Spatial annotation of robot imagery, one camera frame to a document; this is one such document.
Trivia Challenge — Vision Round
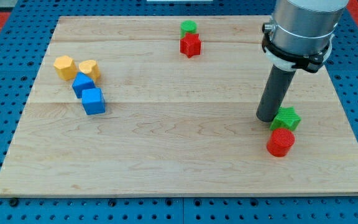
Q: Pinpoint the wooden board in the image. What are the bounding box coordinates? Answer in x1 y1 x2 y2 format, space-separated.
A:
0 16 358 198

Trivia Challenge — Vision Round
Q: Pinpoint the green cylinder block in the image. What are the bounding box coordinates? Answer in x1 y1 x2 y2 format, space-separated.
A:
180 20 197 39

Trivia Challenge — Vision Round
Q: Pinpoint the blue cube block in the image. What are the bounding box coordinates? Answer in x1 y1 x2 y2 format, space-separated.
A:
81 88 106 115

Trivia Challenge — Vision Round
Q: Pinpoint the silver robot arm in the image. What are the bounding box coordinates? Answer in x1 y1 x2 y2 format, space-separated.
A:
262 0 349 73

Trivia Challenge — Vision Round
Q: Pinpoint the red star block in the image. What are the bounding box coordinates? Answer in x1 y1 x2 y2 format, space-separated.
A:
180 33 201 58

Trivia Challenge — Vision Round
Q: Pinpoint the green star block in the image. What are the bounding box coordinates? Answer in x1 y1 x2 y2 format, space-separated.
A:
269 106 301 131

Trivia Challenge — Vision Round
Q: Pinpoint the yellow heart block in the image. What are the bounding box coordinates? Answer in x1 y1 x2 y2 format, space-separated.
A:
78 60 101 82

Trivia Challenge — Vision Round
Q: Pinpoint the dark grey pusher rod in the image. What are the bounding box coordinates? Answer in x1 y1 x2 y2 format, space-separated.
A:
256 65 296 122

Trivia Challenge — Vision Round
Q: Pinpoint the red cylinder block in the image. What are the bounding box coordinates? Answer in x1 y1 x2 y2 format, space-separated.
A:
266 128 295 157

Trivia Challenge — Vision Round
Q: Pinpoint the yellow hexagon block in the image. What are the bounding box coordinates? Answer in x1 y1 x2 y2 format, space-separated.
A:
53 55 78 81

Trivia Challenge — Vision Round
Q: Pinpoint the blue pentagon block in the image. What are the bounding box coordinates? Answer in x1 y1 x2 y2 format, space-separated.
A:
72 72 96 98

